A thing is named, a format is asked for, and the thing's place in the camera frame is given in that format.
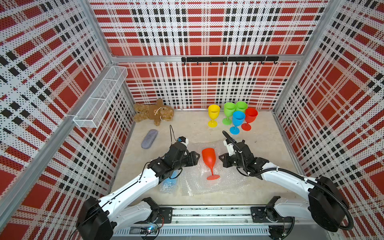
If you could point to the blue glass in bubble wrap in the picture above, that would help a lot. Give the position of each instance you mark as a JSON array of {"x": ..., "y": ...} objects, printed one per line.
[{"x": 170, "y": 185}]

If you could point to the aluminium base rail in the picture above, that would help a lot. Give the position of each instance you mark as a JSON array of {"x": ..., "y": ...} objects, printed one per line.
[{"x": 225, "y": 221}]

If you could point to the light blue glass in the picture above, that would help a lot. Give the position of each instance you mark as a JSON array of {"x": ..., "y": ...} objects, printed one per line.
[{"x": 238, "y": 119}]

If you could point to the pink glass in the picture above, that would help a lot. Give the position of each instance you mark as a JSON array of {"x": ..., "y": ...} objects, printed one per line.
[{"x": 209, "y": 158}]

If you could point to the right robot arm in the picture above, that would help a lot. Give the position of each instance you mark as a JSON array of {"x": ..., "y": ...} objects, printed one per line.
[{"x": 324, "y": 203}]

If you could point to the green circuit board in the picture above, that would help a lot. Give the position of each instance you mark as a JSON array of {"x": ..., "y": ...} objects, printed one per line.
[{"x": 149, "y": 230}]

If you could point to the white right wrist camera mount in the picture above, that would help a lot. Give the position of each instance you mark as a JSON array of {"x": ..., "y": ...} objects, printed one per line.
[{"x": 238, "y": 148}]

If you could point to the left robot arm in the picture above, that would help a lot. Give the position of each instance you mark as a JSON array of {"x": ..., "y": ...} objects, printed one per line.
[{"x": 100, "y": 218}]

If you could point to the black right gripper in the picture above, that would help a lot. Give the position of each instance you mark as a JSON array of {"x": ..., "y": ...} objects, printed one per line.
[{"x": 225, "y": 161}]

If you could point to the purple glass in bubble wrap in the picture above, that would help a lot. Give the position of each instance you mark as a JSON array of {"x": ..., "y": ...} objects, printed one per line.
[{"x": 149, "y": 139}]

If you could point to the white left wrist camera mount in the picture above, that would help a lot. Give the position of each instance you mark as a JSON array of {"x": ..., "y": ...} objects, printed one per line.
[{"x": 183, "y": 140}]

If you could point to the white wire mesh basket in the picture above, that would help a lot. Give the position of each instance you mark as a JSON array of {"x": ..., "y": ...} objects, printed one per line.
[{"x": 93, "y": 111}]

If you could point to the green wine glass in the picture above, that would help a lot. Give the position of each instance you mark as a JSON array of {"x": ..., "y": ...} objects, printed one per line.
[
  {"x": 241, "y": 107},
  {"x": 229, "y": 109}
]

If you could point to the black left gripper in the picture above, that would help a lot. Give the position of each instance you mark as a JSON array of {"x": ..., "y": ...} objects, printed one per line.
[{"x": 192, "y": 161}]

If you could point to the red glass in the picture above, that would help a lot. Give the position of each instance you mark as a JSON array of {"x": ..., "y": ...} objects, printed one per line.
[{"x": 251, "y": 115}]

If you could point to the brown teddy bear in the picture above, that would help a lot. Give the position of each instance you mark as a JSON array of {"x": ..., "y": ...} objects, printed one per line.
[{"x": 157, "y": 112}]

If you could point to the yellow glass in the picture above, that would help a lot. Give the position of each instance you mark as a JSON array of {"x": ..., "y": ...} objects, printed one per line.
[{"x": 214, "y": 111}]

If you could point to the black hook rail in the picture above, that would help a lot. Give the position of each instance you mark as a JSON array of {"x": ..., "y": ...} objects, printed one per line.
[{"x": 260, "y": 59}]

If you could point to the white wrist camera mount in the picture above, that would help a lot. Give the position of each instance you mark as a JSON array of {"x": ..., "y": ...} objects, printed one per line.
[
  {"x": 183, "y": 140},
  {"x": 238, "y": 148}
]

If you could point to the bubble wrap sheet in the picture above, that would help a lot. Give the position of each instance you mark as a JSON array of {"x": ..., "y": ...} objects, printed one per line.
[{"x": 200, "y": 180}]

